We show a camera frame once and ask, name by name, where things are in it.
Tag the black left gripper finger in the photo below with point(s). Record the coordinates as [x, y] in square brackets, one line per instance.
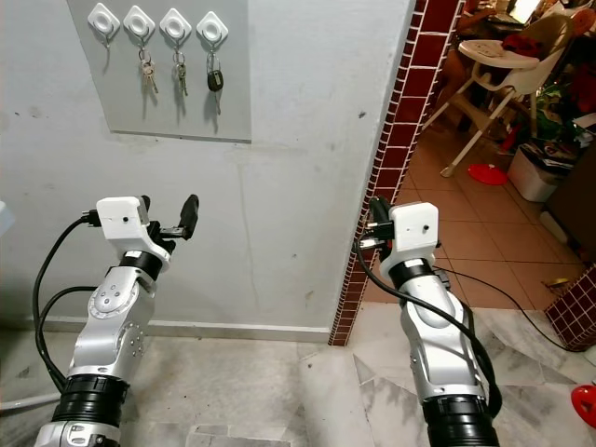
[191, 216]
[145, 200]

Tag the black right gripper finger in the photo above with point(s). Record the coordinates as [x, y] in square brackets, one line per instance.
[379, 212]

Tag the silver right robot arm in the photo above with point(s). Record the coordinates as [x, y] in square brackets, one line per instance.
[438, 345]

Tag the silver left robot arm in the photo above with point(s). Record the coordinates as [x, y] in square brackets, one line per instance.
[112, 335]

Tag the grey hook board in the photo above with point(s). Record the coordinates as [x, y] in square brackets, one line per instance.
[158, 116]

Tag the red plate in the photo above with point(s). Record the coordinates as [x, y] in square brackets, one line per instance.
[486, 173]

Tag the brass and silver key bunch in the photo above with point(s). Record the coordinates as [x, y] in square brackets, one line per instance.
[146, 73]

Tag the small silver key bunch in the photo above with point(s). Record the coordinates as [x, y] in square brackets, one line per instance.
[181, 74]

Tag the black car key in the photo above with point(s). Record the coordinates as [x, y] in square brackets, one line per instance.
[215, 80]

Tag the white storage bin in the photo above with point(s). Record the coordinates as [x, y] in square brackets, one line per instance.
[535, 172]

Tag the beige baby high chair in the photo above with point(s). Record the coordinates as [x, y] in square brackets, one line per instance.
[494, 70]

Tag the red lattice basket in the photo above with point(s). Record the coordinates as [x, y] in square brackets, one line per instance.
[573, 312]

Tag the round red plastic object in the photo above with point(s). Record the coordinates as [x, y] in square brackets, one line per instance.
[585, 405]

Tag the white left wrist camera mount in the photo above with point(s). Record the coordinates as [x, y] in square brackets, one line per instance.
[126, 223]

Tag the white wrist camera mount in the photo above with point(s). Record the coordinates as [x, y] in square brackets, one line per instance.
[414, 228]
[126, 223]

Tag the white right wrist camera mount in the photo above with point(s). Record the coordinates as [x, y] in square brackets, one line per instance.
[414, 228]

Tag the white wall hook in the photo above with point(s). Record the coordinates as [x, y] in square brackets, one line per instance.
[212, 30]
[139, 24]
[175, 27]
[103, 21]

